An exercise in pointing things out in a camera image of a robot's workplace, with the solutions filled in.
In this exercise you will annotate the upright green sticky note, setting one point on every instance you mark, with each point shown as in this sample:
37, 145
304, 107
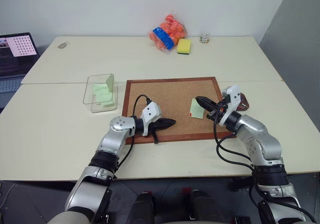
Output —
109, 84

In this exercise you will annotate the flat green sticky notes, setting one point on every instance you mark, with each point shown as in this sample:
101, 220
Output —
101, 94

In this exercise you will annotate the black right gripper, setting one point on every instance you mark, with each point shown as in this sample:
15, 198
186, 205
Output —
217, 110

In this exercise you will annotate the clear plastic scrap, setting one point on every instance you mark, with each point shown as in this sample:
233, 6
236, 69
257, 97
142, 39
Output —
64, 45

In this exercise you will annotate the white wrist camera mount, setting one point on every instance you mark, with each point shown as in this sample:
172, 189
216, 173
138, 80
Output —
233, 96
150, 111

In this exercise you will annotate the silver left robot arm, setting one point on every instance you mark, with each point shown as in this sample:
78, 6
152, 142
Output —
113, 140

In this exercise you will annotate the clear plastic box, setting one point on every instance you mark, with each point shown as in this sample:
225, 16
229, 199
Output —
98, 104

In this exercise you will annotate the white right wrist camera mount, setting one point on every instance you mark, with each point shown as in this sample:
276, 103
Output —
233, 96

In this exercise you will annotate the small glass jar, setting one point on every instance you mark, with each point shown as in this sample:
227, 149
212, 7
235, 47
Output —
204, 38

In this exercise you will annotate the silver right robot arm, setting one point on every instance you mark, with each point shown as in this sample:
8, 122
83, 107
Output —
260, 139

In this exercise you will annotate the cork board with wooden frame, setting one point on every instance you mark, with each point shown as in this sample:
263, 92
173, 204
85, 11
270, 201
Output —
172, 94

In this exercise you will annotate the grey laptop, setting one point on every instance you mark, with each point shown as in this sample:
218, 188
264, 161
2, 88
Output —
15, 59

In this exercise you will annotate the bag of orange balls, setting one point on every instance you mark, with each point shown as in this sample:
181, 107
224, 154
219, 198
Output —
170, 32

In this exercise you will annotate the cream robot torso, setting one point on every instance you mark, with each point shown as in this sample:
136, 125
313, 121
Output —
70, 217

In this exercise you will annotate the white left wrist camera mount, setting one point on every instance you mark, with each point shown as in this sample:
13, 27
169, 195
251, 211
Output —
150, 111

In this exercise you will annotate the dark brown tray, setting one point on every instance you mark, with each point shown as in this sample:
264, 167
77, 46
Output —
244, 104

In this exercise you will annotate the yellow sponge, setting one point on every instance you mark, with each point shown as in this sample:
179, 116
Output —
183, 46

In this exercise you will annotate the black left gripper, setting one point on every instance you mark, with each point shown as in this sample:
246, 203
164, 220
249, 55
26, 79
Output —
155, 127

